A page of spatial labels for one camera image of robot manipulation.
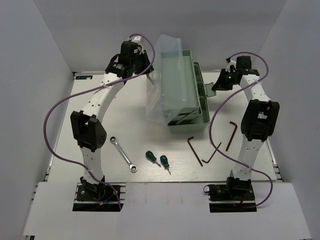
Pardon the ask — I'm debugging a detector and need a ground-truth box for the green toolbox with clear lid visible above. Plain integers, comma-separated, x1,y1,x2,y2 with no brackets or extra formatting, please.
146,34,216,134

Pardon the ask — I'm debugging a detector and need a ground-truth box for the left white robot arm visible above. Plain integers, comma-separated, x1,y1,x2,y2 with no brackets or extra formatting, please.
70,36,153,200

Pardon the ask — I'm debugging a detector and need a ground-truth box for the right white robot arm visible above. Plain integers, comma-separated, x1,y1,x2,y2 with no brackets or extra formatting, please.
211,52,280,200

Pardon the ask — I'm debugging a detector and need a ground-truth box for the right dark hex key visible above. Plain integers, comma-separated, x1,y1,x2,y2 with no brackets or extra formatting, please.
225,121,238,152

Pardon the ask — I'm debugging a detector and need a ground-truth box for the dark hex key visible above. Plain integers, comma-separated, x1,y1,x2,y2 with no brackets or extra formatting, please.
187,136,203,167
225,121,238,152
201,142,222,164

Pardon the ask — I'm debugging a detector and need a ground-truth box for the middle dark hex key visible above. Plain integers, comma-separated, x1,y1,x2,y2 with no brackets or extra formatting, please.
201,142,222,164

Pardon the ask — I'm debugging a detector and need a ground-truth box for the left dark hex key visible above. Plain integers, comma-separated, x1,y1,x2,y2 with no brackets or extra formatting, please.
187,136,203,167

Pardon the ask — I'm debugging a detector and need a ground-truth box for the left green stubby screwdriver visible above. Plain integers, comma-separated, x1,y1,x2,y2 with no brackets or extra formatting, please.
145,150,161,167

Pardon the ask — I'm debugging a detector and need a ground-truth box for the green stubby screwdriver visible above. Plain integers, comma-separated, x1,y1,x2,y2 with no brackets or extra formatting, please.
160,155,171,174
145,150,161,167

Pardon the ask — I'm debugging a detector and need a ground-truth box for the right green stubby screwdriver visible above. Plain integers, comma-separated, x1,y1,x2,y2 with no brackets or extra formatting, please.
160,155,171,174

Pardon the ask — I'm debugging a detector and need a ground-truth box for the large silver ratchet wrench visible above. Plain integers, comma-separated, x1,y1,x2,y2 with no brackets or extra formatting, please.
110,136,138,173

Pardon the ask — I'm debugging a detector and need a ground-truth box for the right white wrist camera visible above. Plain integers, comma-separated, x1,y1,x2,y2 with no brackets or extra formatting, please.
225,57,237,73

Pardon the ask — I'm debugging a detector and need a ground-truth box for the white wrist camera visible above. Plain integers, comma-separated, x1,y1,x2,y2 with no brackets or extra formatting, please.
225,57,237,73
128,35,143,52

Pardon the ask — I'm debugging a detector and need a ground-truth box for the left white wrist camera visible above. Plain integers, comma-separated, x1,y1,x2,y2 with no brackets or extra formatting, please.
128,35,143,52

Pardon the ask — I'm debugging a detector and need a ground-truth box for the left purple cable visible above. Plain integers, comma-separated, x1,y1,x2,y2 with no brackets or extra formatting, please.
43,33,157,211

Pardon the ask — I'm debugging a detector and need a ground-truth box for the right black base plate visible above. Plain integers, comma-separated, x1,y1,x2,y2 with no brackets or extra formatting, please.
203,184,257,213

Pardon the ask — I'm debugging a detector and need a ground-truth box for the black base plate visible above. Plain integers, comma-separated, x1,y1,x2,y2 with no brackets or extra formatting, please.
203,184,257,213
72,183,126,213

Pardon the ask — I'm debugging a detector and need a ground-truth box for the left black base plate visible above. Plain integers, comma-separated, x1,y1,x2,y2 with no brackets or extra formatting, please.
72,183,126,213

